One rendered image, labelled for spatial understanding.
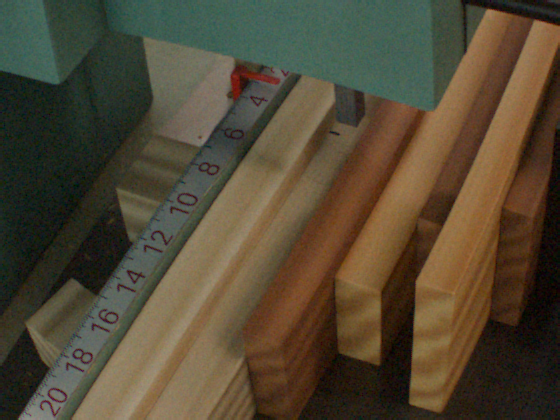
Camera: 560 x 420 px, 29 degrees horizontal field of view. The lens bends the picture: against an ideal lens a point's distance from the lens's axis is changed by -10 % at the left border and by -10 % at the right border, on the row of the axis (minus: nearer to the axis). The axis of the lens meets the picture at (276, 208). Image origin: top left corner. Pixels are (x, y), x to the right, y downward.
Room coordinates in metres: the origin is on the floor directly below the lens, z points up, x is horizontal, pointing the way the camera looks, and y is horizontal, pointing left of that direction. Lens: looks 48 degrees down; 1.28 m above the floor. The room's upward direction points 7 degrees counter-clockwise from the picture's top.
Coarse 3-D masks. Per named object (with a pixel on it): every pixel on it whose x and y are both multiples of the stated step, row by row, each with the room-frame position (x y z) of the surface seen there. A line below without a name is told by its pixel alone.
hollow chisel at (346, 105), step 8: (336, 88) 0.33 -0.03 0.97; (344, 88) 0.33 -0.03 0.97; (336, 96) 0.34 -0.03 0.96; (344, 96) 0.33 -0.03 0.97; (352, 96) 0.33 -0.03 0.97; (360, 96) 0.34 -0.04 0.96; (336, 104) 0.34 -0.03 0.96; (344, 104) 0.33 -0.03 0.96; (352, 104) 0.33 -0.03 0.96; (360, 104) 0.34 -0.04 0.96; (336, 112) 0.34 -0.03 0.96; (344, 112) 0.33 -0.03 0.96; (352, 112) 0.33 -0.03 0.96; (360, 112) 0.33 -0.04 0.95; (344, 120) 0.33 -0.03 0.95; (352, 120) 0.33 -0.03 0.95; (360, 120) 0.33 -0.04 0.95
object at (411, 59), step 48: (144, 0) 0.34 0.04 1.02; (192, 0) 0.33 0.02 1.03; (240, 0) 0.32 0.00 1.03; (288, 0) 0.31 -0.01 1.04; (336, 0) 0.30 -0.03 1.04; (384, 0) 0.29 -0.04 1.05; (432, 0) 0.28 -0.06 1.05; (240, 48) 0.32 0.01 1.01; (288, 48) 0.31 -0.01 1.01; (336, 48) 0.30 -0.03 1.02; (384, 48) 0.29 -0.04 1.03; (432, 48) 0.28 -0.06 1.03; (384, 96) 0.29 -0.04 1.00; (432, 96) 0.28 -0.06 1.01
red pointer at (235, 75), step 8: (232, 72) 0.36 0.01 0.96; (240, 72) 0.36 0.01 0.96; (248, 72) 0.36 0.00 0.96; (232, 80) 0.36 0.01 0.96; (240, 80) 0.36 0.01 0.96; (248, 80) 0.36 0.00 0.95; (264, 80) 0.36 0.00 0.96; (272, 80) 0.35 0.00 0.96; (280, 80) 0.35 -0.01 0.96; (232, 88) 0.36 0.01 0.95; (240, 88) 0.36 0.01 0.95
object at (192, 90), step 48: (192, 48) 0.57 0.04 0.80; (192, 96) 0.53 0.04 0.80; (144, 144) 0.49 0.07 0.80; (192, 144) 0.49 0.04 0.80; (96, 192) 0.46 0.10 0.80; (96, 240) 0.42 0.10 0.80; (48, 288) 0.39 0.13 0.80; (96, 288) 0.39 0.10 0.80; (0, 336) 0.36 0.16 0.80; (0, 384) 0.33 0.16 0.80
